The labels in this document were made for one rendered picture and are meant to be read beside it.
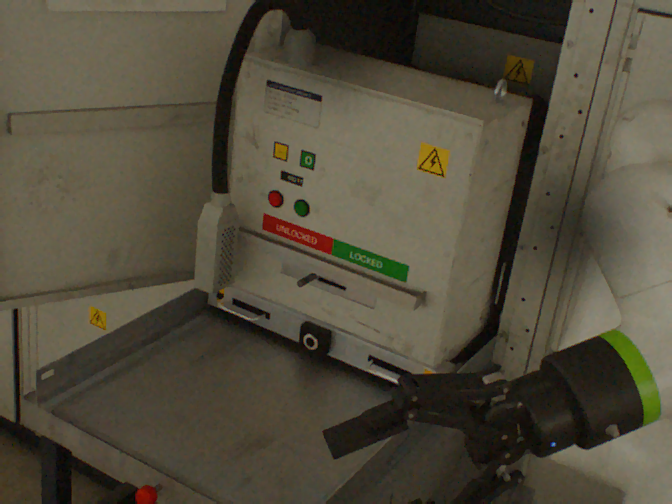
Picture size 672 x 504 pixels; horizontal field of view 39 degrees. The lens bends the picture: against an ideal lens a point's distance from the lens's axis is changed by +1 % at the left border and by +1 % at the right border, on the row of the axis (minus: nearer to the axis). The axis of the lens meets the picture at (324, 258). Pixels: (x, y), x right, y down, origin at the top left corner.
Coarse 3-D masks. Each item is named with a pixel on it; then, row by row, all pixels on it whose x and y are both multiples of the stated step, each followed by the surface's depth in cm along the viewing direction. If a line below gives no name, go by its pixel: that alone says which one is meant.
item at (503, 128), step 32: (288, 64) 173; (320, 64) 176; (352, 64) 179; (384, 64) 182; (384, 96) 162; (416, 96) 164; (448, 96) 166; (480, 96) 169; (512, 96) 171; (512, 128) 167; (480, 160) 158; (512, 160) 173; (480, 192) 163; (480, 224) 169; (480, 256) 175; (480, 288) 181; (448, 320) 171; (480, 320) 188; (448, 352) 177
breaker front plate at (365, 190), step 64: (256, 64) 174; (256, 128) 178; (320, 128) 171; (384, 128) 164; (448, 128) 157; (256, 192) 183; (320, 192) 175; (384, 192) 168; (448, 192) 161; (256, 256) 188; (320, 256) 180; (384, 256) 172; (448, 256) 165; (384, 320) 176
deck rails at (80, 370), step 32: (192, 288) 192; (160, 320) 186; (192, 320) 194; (96, 352) 172; (128, 352) 180; (480, 352) 183; (64, 384) 167; (96, 384) 170; (384, 448) 153; (352, 480) 145
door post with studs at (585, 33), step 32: (608, 0) 158; (576, 32) 163; (576, 64) 164; (576, 96) 166; (544, 128) 171; (576, 128) 168; (544, 160) 173; (544, 192) 175; (544, 224) 177; (544, 256) 179; (512, 288) 185; (512, 320) 187; (512, 352) 189
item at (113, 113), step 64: (0, 0) 168; (64, 0) 171; (128, 0) 178; (192, 0) 184; (256, 0) 195; (0, 64) 173; (64, 64) 179; (128, 64) 186; (192, 64) 193; (0, 128) 178; (64, 128) 183; (128, 128) 191; (192, 128) 199; (0, 192) 183; (64, 192) 190; (128, 192) 198; (192, 192) 206; (0, 256) 189; (64, 256) 196; (128, 256) 204; (192, 256) 213
